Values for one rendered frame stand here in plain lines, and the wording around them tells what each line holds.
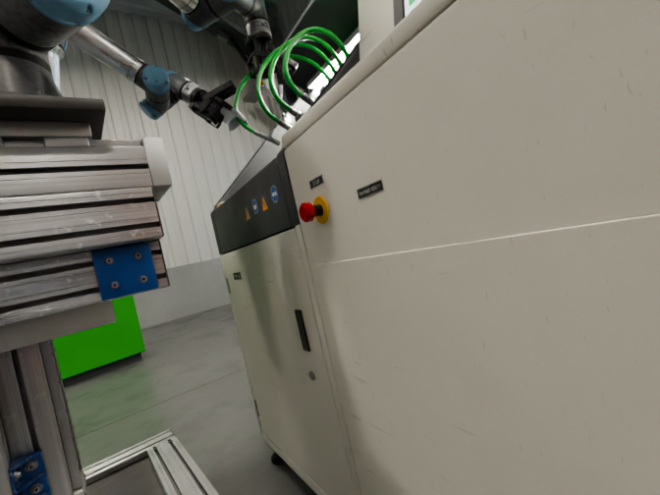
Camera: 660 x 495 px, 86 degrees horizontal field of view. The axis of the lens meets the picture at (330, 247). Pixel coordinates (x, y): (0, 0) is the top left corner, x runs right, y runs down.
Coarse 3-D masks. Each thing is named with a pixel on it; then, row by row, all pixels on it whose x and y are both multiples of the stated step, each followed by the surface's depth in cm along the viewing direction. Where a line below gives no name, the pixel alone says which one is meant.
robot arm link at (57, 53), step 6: (66, 42) 119; (54, 48) 111; (60, 48) 113; (48, 54) 110; (54, 54) 112; (60, 54) 114; (54, 60) 112; (54, 66) 112; (54, 72) 111; (54, 78) 111
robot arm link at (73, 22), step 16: (0, 0) 49; (16, 0) 49; (32, 0) 49; (48, 0) 49; (64, 0) 49; (80, 0) 51; (96, 0) 53; (0, 16) 51; (16, 16) 51; (32, 16) 51; (48, 16) 51; (64, 16) 51; (80, 16) 52; (96, 16) 54; (16, 32) 53; (32, 32) 53; (48, 32) 54; (64, 32) 55
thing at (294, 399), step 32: (224, 256) 129; (256, 256) 100; (288, 256) 82; (256, 288) 106; (288, 288) 86; (256, 320) 112; (288, 320) 90; (256, 352) 118; (288, 352) 94; (320, 352) 78; (256, 384) 126; (288, 384) 99; (320, 384) 81; (288, 416) 104; (320, 416) 85; (288, 448) 110; (320, 448) 89; (320, 480) 93; (352, 480) 78
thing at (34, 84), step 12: (0, 48) 53; (12, 48) 54; (0, 60) 53; (12, 60) 54; (24, 60) 55; (36, 60) 57; (0, 72) 52; (12, 72) 53; (24, 72) 54; (36, 72) 56; (48, 72) 59; (0, 84) 52; (12, 84) 52; (24, 84) 54; (36, 84) 55; (48, 84) 58
